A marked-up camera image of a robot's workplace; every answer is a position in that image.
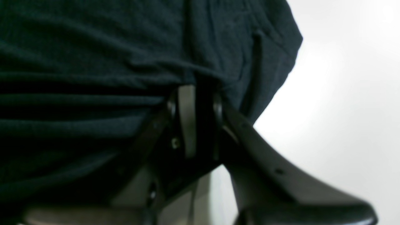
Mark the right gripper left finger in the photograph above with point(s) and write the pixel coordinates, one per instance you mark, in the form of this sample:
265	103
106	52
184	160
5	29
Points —
129	188

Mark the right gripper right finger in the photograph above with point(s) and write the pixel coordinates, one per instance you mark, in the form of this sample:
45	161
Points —
269	189

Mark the dark navy t-shirt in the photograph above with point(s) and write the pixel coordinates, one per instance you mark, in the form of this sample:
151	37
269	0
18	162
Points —
79	77

